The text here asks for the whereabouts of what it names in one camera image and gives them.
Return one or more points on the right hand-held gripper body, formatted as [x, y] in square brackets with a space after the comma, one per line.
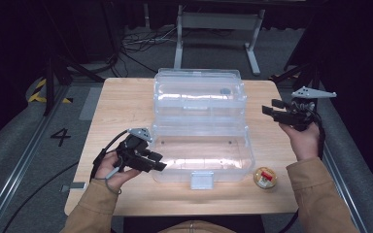
[299, 115]

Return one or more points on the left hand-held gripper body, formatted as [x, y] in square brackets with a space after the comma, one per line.
[132, 152]

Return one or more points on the clear plastic storage box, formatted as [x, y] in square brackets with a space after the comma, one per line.
[202, 155]

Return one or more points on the person's right hand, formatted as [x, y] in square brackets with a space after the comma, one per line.
[306, 142]

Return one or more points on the person's left hand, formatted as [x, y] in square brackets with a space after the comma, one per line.
[116, 176]

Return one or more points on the black metal stand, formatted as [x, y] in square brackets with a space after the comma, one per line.
[50, 81]
[304, 76]

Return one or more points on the person's tan jacket torso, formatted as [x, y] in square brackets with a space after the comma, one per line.
[197, 227]

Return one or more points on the yellow black hazard tape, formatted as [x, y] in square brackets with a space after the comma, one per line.
[36, 95]

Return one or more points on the aluminium floor rail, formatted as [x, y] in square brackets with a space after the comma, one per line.
[19, 174]
[343, 181]

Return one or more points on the white metal desk frame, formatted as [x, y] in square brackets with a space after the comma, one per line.
[218, 21]

